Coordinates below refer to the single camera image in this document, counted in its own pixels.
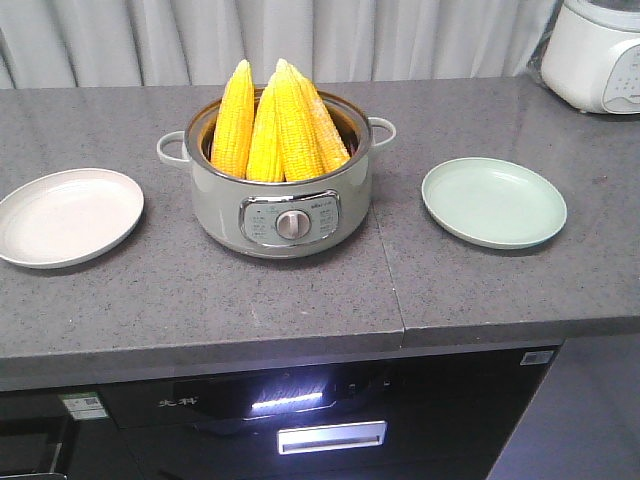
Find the speckled orange-yellow corn cob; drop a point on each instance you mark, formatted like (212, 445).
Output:
(333, 153)

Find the black built-in dishwasher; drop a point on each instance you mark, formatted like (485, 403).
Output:
(444, 416)

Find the light green round plate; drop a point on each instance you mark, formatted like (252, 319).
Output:
(493, 203)

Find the yellow corn cob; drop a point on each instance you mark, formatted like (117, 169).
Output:
(301, 157)
(234, 123)
(264, 161)

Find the grey pleated curtain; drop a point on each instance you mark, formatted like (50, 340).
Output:
(56, 44)

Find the white rice cooker appliance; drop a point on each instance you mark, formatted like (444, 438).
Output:
(592, 58)

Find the grey-green electric cooking pot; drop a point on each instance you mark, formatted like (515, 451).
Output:
(280, 220)

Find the white round plate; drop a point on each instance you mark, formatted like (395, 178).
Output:
(68, 217)

